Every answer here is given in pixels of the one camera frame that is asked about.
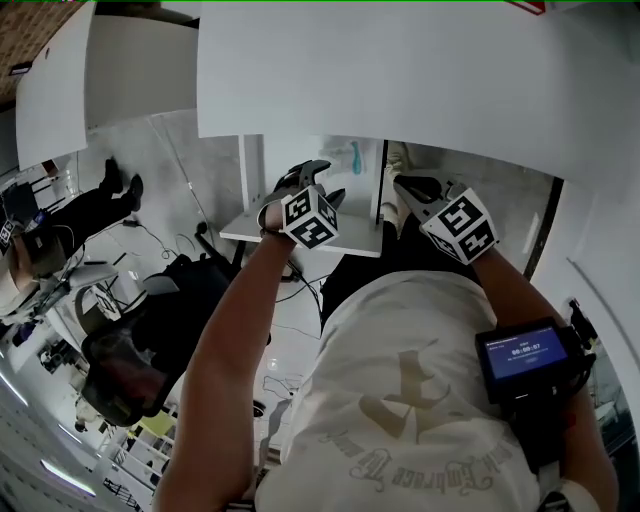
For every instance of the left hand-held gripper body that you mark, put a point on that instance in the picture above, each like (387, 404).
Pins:
(310, 220)

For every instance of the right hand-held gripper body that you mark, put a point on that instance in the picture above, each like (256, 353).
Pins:
(465, 225)

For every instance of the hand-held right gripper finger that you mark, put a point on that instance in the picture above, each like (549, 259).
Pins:
(410, 197)
(427, 189)

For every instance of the white drawer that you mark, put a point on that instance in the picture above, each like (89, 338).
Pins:
(360, 235)

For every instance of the person's left forearm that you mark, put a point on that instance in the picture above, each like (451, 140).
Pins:
(225, 325)

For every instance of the person's right forearm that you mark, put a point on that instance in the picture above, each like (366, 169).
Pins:
(505, 290)

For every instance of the person's left hand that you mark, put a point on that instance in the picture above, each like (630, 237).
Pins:
(271, 217)

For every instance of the person's black trousers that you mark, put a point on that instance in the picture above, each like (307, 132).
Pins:
(360, 270)

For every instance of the white desk with hutch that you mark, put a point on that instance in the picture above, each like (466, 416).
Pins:
(400, 75)

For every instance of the person's white shirt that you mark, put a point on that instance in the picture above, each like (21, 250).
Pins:
(400, 400)

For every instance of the black office chair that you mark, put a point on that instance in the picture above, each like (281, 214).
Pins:
(125, 370)

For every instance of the lime green board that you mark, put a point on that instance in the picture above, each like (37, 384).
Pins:
(155, 430)

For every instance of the small white desk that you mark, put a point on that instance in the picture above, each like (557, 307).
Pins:
(50, 100)

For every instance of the small black frame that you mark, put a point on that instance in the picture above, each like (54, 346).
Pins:
(20, 70)

